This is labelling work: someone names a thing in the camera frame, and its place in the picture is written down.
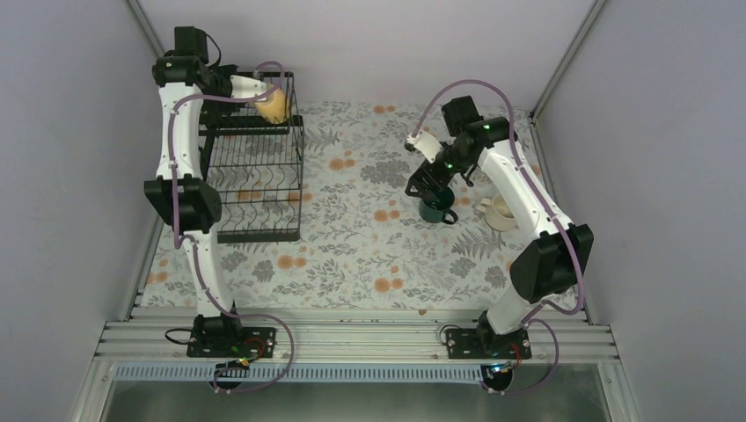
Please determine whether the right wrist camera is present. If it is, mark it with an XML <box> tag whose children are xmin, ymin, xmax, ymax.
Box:
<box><xmin>405</xmin><ymin>130</ymin><xmax>443</xmax><ymax>164</ymax></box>

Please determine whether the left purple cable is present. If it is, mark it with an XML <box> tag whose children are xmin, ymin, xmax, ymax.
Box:
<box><xmin>166</xmin><ymin>60</ymin><xmax>296</xmax><ymax>397</ymax></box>

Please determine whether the beige mug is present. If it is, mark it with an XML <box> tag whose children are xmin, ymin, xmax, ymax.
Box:
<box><xmin>475</xmin><ymin>193</ymin><xmax>518</xmax><ymax>232</ymax></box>

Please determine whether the black wire dish rack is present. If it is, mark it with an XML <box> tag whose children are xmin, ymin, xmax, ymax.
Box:
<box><xmin>199</xmin><ymin>71</ymin><xmax>304</xmax><ymax>244</ymax></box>

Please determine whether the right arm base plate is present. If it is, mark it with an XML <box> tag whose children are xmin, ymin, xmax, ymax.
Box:
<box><xmin>438</xmin><ymin>322</ymin><xmax>532</xmax><ymax>360</ymax></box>

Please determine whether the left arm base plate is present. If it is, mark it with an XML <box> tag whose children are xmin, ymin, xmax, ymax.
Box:
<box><xmin>186</xmin><ymin>327</ymin><xmax>277</xmax><ymax>360</ymax></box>

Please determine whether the slotted cable duct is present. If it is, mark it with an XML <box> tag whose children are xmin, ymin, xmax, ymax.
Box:
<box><xmin>112</xmin><ymin>362</ymin><xmax>483</xmax><ymax>384</ymax></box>

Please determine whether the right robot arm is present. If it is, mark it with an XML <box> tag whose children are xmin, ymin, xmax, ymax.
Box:
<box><xmin>405</xmin><ymin>96</ymin><xmax>594</xmax><ymax>358</ymax></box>

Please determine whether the aluminium rail frame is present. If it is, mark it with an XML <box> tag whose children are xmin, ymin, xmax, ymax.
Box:
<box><xmin>73</xmin><ymin>306</ymin><xmax>638</xmax><ymax>421</ymax></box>

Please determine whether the yellow cup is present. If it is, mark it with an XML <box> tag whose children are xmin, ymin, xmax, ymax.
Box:
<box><xmin>254</xmin><ymin>89</ymin><xmax>290</xmax><ymax>125</ymax></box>

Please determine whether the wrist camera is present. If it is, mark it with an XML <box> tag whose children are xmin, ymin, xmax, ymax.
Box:
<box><xmin>405</xmin><ymin>130</ymin><xmax>443</xmax><ymax>164</ymax></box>
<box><xmin>230</xmin><ymin>75</ymin><xmax>277</xmax><ymax>102</ymax></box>

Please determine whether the purple cable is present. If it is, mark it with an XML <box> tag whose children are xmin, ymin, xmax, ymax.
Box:
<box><xmin>166</xmin><ymin>60</ymin><xmax>296</xmax><ymax>397</ymax></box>
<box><xmin>407</xmin><ymin>78</ymin><xmax>586</xmax><ymax>397</ymax></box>

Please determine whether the dark green mug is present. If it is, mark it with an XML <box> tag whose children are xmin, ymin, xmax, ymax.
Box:
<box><xmin>418</xmin><ymin>194</ymin><xmax>458</xmax><ymax>225</ymax></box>

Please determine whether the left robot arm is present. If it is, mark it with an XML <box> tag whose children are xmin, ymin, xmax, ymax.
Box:
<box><xmin>143</xmin><ymin>26</ymin><xmax>245</xmax><ymax>356</ymax></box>

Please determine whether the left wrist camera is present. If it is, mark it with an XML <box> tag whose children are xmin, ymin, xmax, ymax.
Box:
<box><xmin>230</xmin><ymin>75</ymin><xmax>277</xmax><ymax>102</ymax></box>

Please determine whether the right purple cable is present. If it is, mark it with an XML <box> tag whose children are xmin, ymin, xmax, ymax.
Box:
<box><xmin>407</xmin><ymin>78</ymin><xmax>586</xmax><ymax>397</ymax></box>

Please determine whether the floral tablecloth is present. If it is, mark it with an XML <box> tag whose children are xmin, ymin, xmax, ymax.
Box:
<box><xmin>143</xmin><ymin>101</ymin><xmax>578</xmax><ymax>311</ymax></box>

